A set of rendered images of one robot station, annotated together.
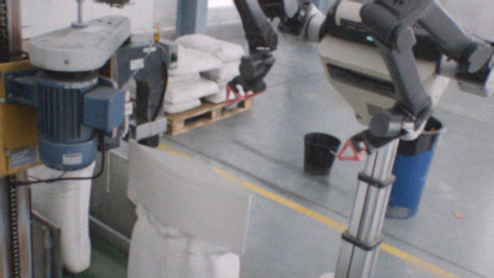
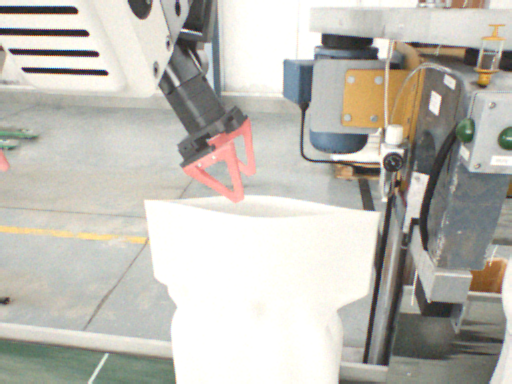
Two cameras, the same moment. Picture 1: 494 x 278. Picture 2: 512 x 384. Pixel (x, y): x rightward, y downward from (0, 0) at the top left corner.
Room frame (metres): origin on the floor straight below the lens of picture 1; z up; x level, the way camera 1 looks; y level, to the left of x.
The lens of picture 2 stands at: (2.13, -0.16, 1.43)
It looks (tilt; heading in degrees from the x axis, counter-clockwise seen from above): 25 degrees down; 154
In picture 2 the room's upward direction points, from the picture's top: straight up
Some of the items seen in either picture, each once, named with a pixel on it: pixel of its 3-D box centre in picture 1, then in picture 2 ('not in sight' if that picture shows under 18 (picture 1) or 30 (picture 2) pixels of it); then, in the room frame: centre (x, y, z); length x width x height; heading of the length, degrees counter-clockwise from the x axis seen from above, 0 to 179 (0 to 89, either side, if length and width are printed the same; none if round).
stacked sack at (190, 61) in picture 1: (183, 61); not in sight; (4.57, 0.63, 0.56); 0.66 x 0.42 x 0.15; 145
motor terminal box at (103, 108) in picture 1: (105, 112); (303, 85); (1.31, 0.37, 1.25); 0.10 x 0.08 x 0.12; 170
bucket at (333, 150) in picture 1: (319, 154); not in sight; (3.90, -0.58, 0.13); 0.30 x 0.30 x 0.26
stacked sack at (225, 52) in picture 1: (208, 47); not in sight; (5.22, 0.48, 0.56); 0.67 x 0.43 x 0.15; 55
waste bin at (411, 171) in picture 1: (398, 163); not in sight; (3.45, -1.06, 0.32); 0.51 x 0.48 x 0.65; 145
